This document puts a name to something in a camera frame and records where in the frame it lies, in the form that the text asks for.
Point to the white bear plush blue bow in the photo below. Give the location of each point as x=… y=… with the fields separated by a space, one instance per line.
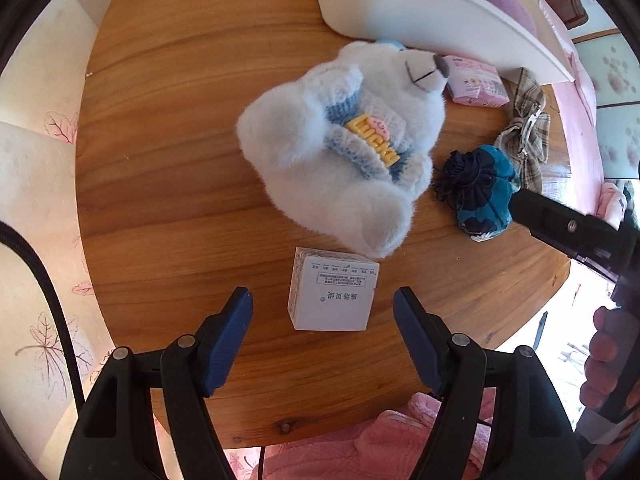
x=345 y=149

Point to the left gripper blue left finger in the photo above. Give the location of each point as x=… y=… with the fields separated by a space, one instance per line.
x=223 y=335

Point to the white floral curtain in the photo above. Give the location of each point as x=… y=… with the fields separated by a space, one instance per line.
x=40 y=96

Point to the white plastic storage bin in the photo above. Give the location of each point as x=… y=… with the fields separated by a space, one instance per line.
x=474 y=29

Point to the small white box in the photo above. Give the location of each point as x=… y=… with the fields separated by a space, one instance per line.
x=331 y=291

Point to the pink tissue packet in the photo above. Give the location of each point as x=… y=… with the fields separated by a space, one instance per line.
x=474 y=83

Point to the plaid bow hair clip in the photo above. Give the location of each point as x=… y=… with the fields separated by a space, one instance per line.
x=525 y=141

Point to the wooden table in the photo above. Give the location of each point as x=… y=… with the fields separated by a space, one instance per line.
x=173 y=218

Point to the person's right hand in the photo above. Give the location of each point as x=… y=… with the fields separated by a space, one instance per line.
x=600 y=380

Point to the pink bed quilt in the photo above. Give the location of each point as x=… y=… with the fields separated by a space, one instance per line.
x=578 y=111

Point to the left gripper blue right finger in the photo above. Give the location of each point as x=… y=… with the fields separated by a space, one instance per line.
x=425 y=337

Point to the purple plush toy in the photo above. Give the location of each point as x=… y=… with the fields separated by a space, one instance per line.
x=518 y=12

